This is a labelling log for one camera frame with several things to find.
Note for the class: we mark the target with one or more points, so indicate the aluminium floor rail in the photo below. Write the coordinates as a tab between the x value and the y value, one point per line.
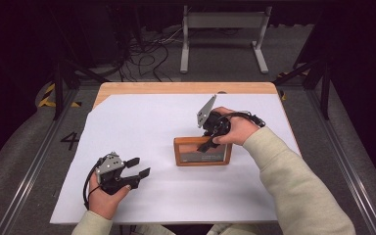
346	153
29	182

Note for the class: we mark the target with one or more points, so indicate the wooden photo frame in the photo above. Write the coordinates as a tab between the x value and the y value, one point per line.
177	151

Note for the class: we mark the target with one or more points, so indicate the person's left hand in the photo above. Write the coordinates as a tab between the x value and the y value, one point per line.
103	202

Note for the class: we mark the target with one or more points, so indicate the white metal stand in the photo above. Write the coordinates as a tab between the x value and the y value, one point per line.
223	20

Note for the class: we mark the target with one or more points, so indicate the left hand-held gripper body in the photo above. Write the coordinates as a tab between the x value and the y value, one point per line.
109	164

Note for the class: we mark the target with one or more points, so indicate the black metal stand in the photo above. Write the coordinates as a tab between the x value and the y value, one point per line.
324	88
58	88

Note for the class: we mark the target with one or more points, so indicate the person's right hand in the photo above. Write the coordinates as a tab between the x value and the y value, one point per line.
240	129

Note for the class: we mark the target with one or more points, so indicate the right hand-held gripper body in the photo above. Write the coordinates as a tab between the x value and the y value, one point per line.
217	124

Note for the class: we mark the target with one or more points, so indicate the white paper sheet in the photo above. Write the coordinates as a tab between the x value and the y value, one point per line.
143	114

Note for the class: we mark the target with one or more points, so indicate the yellow black hazard tape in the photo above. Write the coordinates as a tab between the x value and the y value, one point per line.
47	102
284	95

